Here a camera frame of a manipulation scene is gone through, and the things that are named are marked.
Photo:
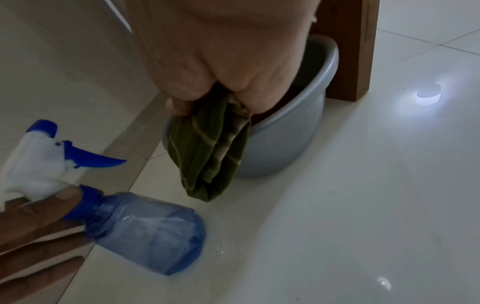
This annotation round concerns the person's left hand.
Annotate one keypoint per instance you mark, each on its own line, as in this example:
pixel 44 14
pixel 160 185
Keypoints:
pixel 30 237

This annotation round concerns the person's right hand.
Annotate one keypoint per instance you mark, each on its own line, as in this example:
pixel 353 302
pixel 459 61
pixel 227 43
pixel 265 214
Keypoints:
pixel 225 44

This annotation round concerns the green striped cloth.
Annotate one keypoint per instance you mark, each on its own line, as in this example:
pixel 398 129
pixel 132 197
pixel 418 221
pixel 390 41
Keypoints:
pixel 210 148

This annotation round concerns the blue spray bottle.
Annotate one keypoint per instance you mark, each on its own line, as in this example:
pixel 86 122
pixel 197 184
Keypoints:
pixel 150 228

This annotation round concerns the grey plastic pot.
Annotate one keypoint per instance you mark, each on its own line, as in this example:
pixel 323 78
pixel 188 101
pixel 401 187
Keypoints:
pixel 285 130

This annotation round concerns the brown wooden furniture panel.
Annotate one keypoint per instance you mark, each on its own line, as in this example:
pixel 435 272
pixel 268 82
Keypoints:
pixel 348 50

